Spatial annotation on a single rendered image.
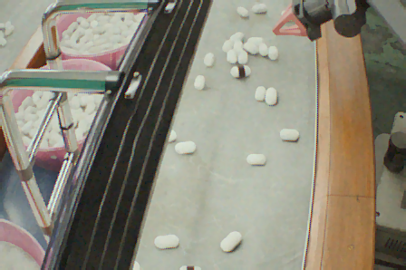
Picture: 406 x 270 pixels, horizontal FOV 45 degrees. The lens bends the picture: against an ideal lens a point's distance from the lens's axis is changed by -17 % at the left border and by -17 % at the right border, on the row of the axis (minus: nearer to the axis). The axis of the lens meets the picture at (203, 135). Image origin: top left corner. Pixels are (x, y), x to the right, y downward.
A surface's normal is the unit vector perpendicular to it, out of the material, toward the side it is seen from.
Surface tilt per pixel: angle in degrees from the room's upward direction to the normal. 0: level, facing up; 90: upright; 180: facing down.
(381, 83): 0
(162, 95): 58
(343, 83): 0
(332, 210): 0
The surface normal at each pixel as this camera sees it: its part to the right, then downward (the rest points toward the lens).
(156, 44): 0.82, -0.29
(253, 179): -0.02, -0.71
